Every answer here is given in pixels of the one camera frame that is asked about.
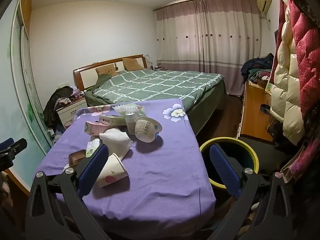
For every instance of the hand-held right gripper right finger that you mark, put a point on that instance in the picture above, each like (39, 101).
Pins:
(225, 170)

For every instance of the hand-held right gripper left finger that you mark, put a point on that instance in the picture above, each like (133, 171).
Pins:
(93, 165)

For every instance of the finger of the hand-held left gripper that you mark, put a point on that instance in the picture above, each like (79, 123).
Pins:
(17, 146)

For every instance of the green white packet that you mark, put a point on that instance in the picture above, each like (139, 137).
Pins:
(92, 148)

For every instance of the small brown tin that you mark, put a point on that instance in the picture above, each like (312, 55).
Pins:
(76, 158)

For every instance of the white paper cup red print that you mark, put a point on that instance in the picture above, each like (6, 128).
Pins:
(112, 172)

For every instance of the yellow-rimmed dark blue bin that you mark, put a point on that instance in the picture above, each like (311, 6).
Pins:
(253, 156)

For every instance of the white tissue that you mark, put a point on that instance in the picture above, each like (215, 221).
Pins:
(116, 140)

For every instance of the pink carton box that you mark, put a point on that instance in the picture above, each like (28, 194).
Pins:
(93, 128)

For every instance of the beige green medicine box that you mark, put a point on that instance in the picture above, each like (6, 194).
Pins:
(112, 120)

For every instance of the white pill bottle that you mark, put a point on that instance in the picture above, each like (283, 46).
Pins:
(130, 123)

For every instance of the white plastic yogurt tub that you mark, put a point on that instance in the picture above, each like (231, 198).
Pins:
(146, 128)

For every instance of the small white paper scrap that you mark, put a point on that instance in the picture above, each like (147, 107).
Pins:
(66, 167)

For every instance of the wardrobe with sliding doors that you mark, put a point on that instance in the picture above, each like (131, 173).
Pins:
(22, 92)

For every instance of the dark jacket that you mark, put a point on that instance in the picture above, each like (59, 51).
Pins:
(53, 105)

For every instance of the white nightstand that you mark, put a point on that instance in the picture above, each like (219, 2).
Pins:
(70, 111)

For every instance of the purple floral cloth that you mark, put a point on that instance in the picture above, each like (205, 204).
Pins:
(162, 167)

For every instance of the dark brown bag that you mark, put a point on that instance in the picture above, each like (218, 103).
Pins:
(273, 130)

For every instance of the pink patterned cloth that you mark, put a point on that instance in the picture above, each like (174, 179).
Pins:
(76, 94)

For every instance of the pink floral bag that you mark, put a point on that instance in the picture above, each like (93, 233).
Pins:
(302, 162)

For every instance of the brown pillow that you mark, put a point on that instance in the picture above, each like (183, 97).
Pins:
(132, 63)
(106, 70)

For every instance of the bed with green plaid duvet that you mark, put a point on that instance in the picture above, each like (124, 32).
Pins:
(155, 85)

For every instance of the pile of clothes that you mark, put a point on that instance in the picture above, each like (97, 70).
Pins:
(255, 67)

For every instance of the white puffer jacket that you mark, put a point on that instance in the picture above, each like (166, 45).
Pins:
(285, 80)

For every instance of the pink and white curtain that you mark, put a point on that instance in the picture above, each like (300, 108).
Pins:
(200, 42)

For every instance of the wall socket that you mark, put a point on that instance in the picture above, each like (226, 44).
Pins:
(62, 85)

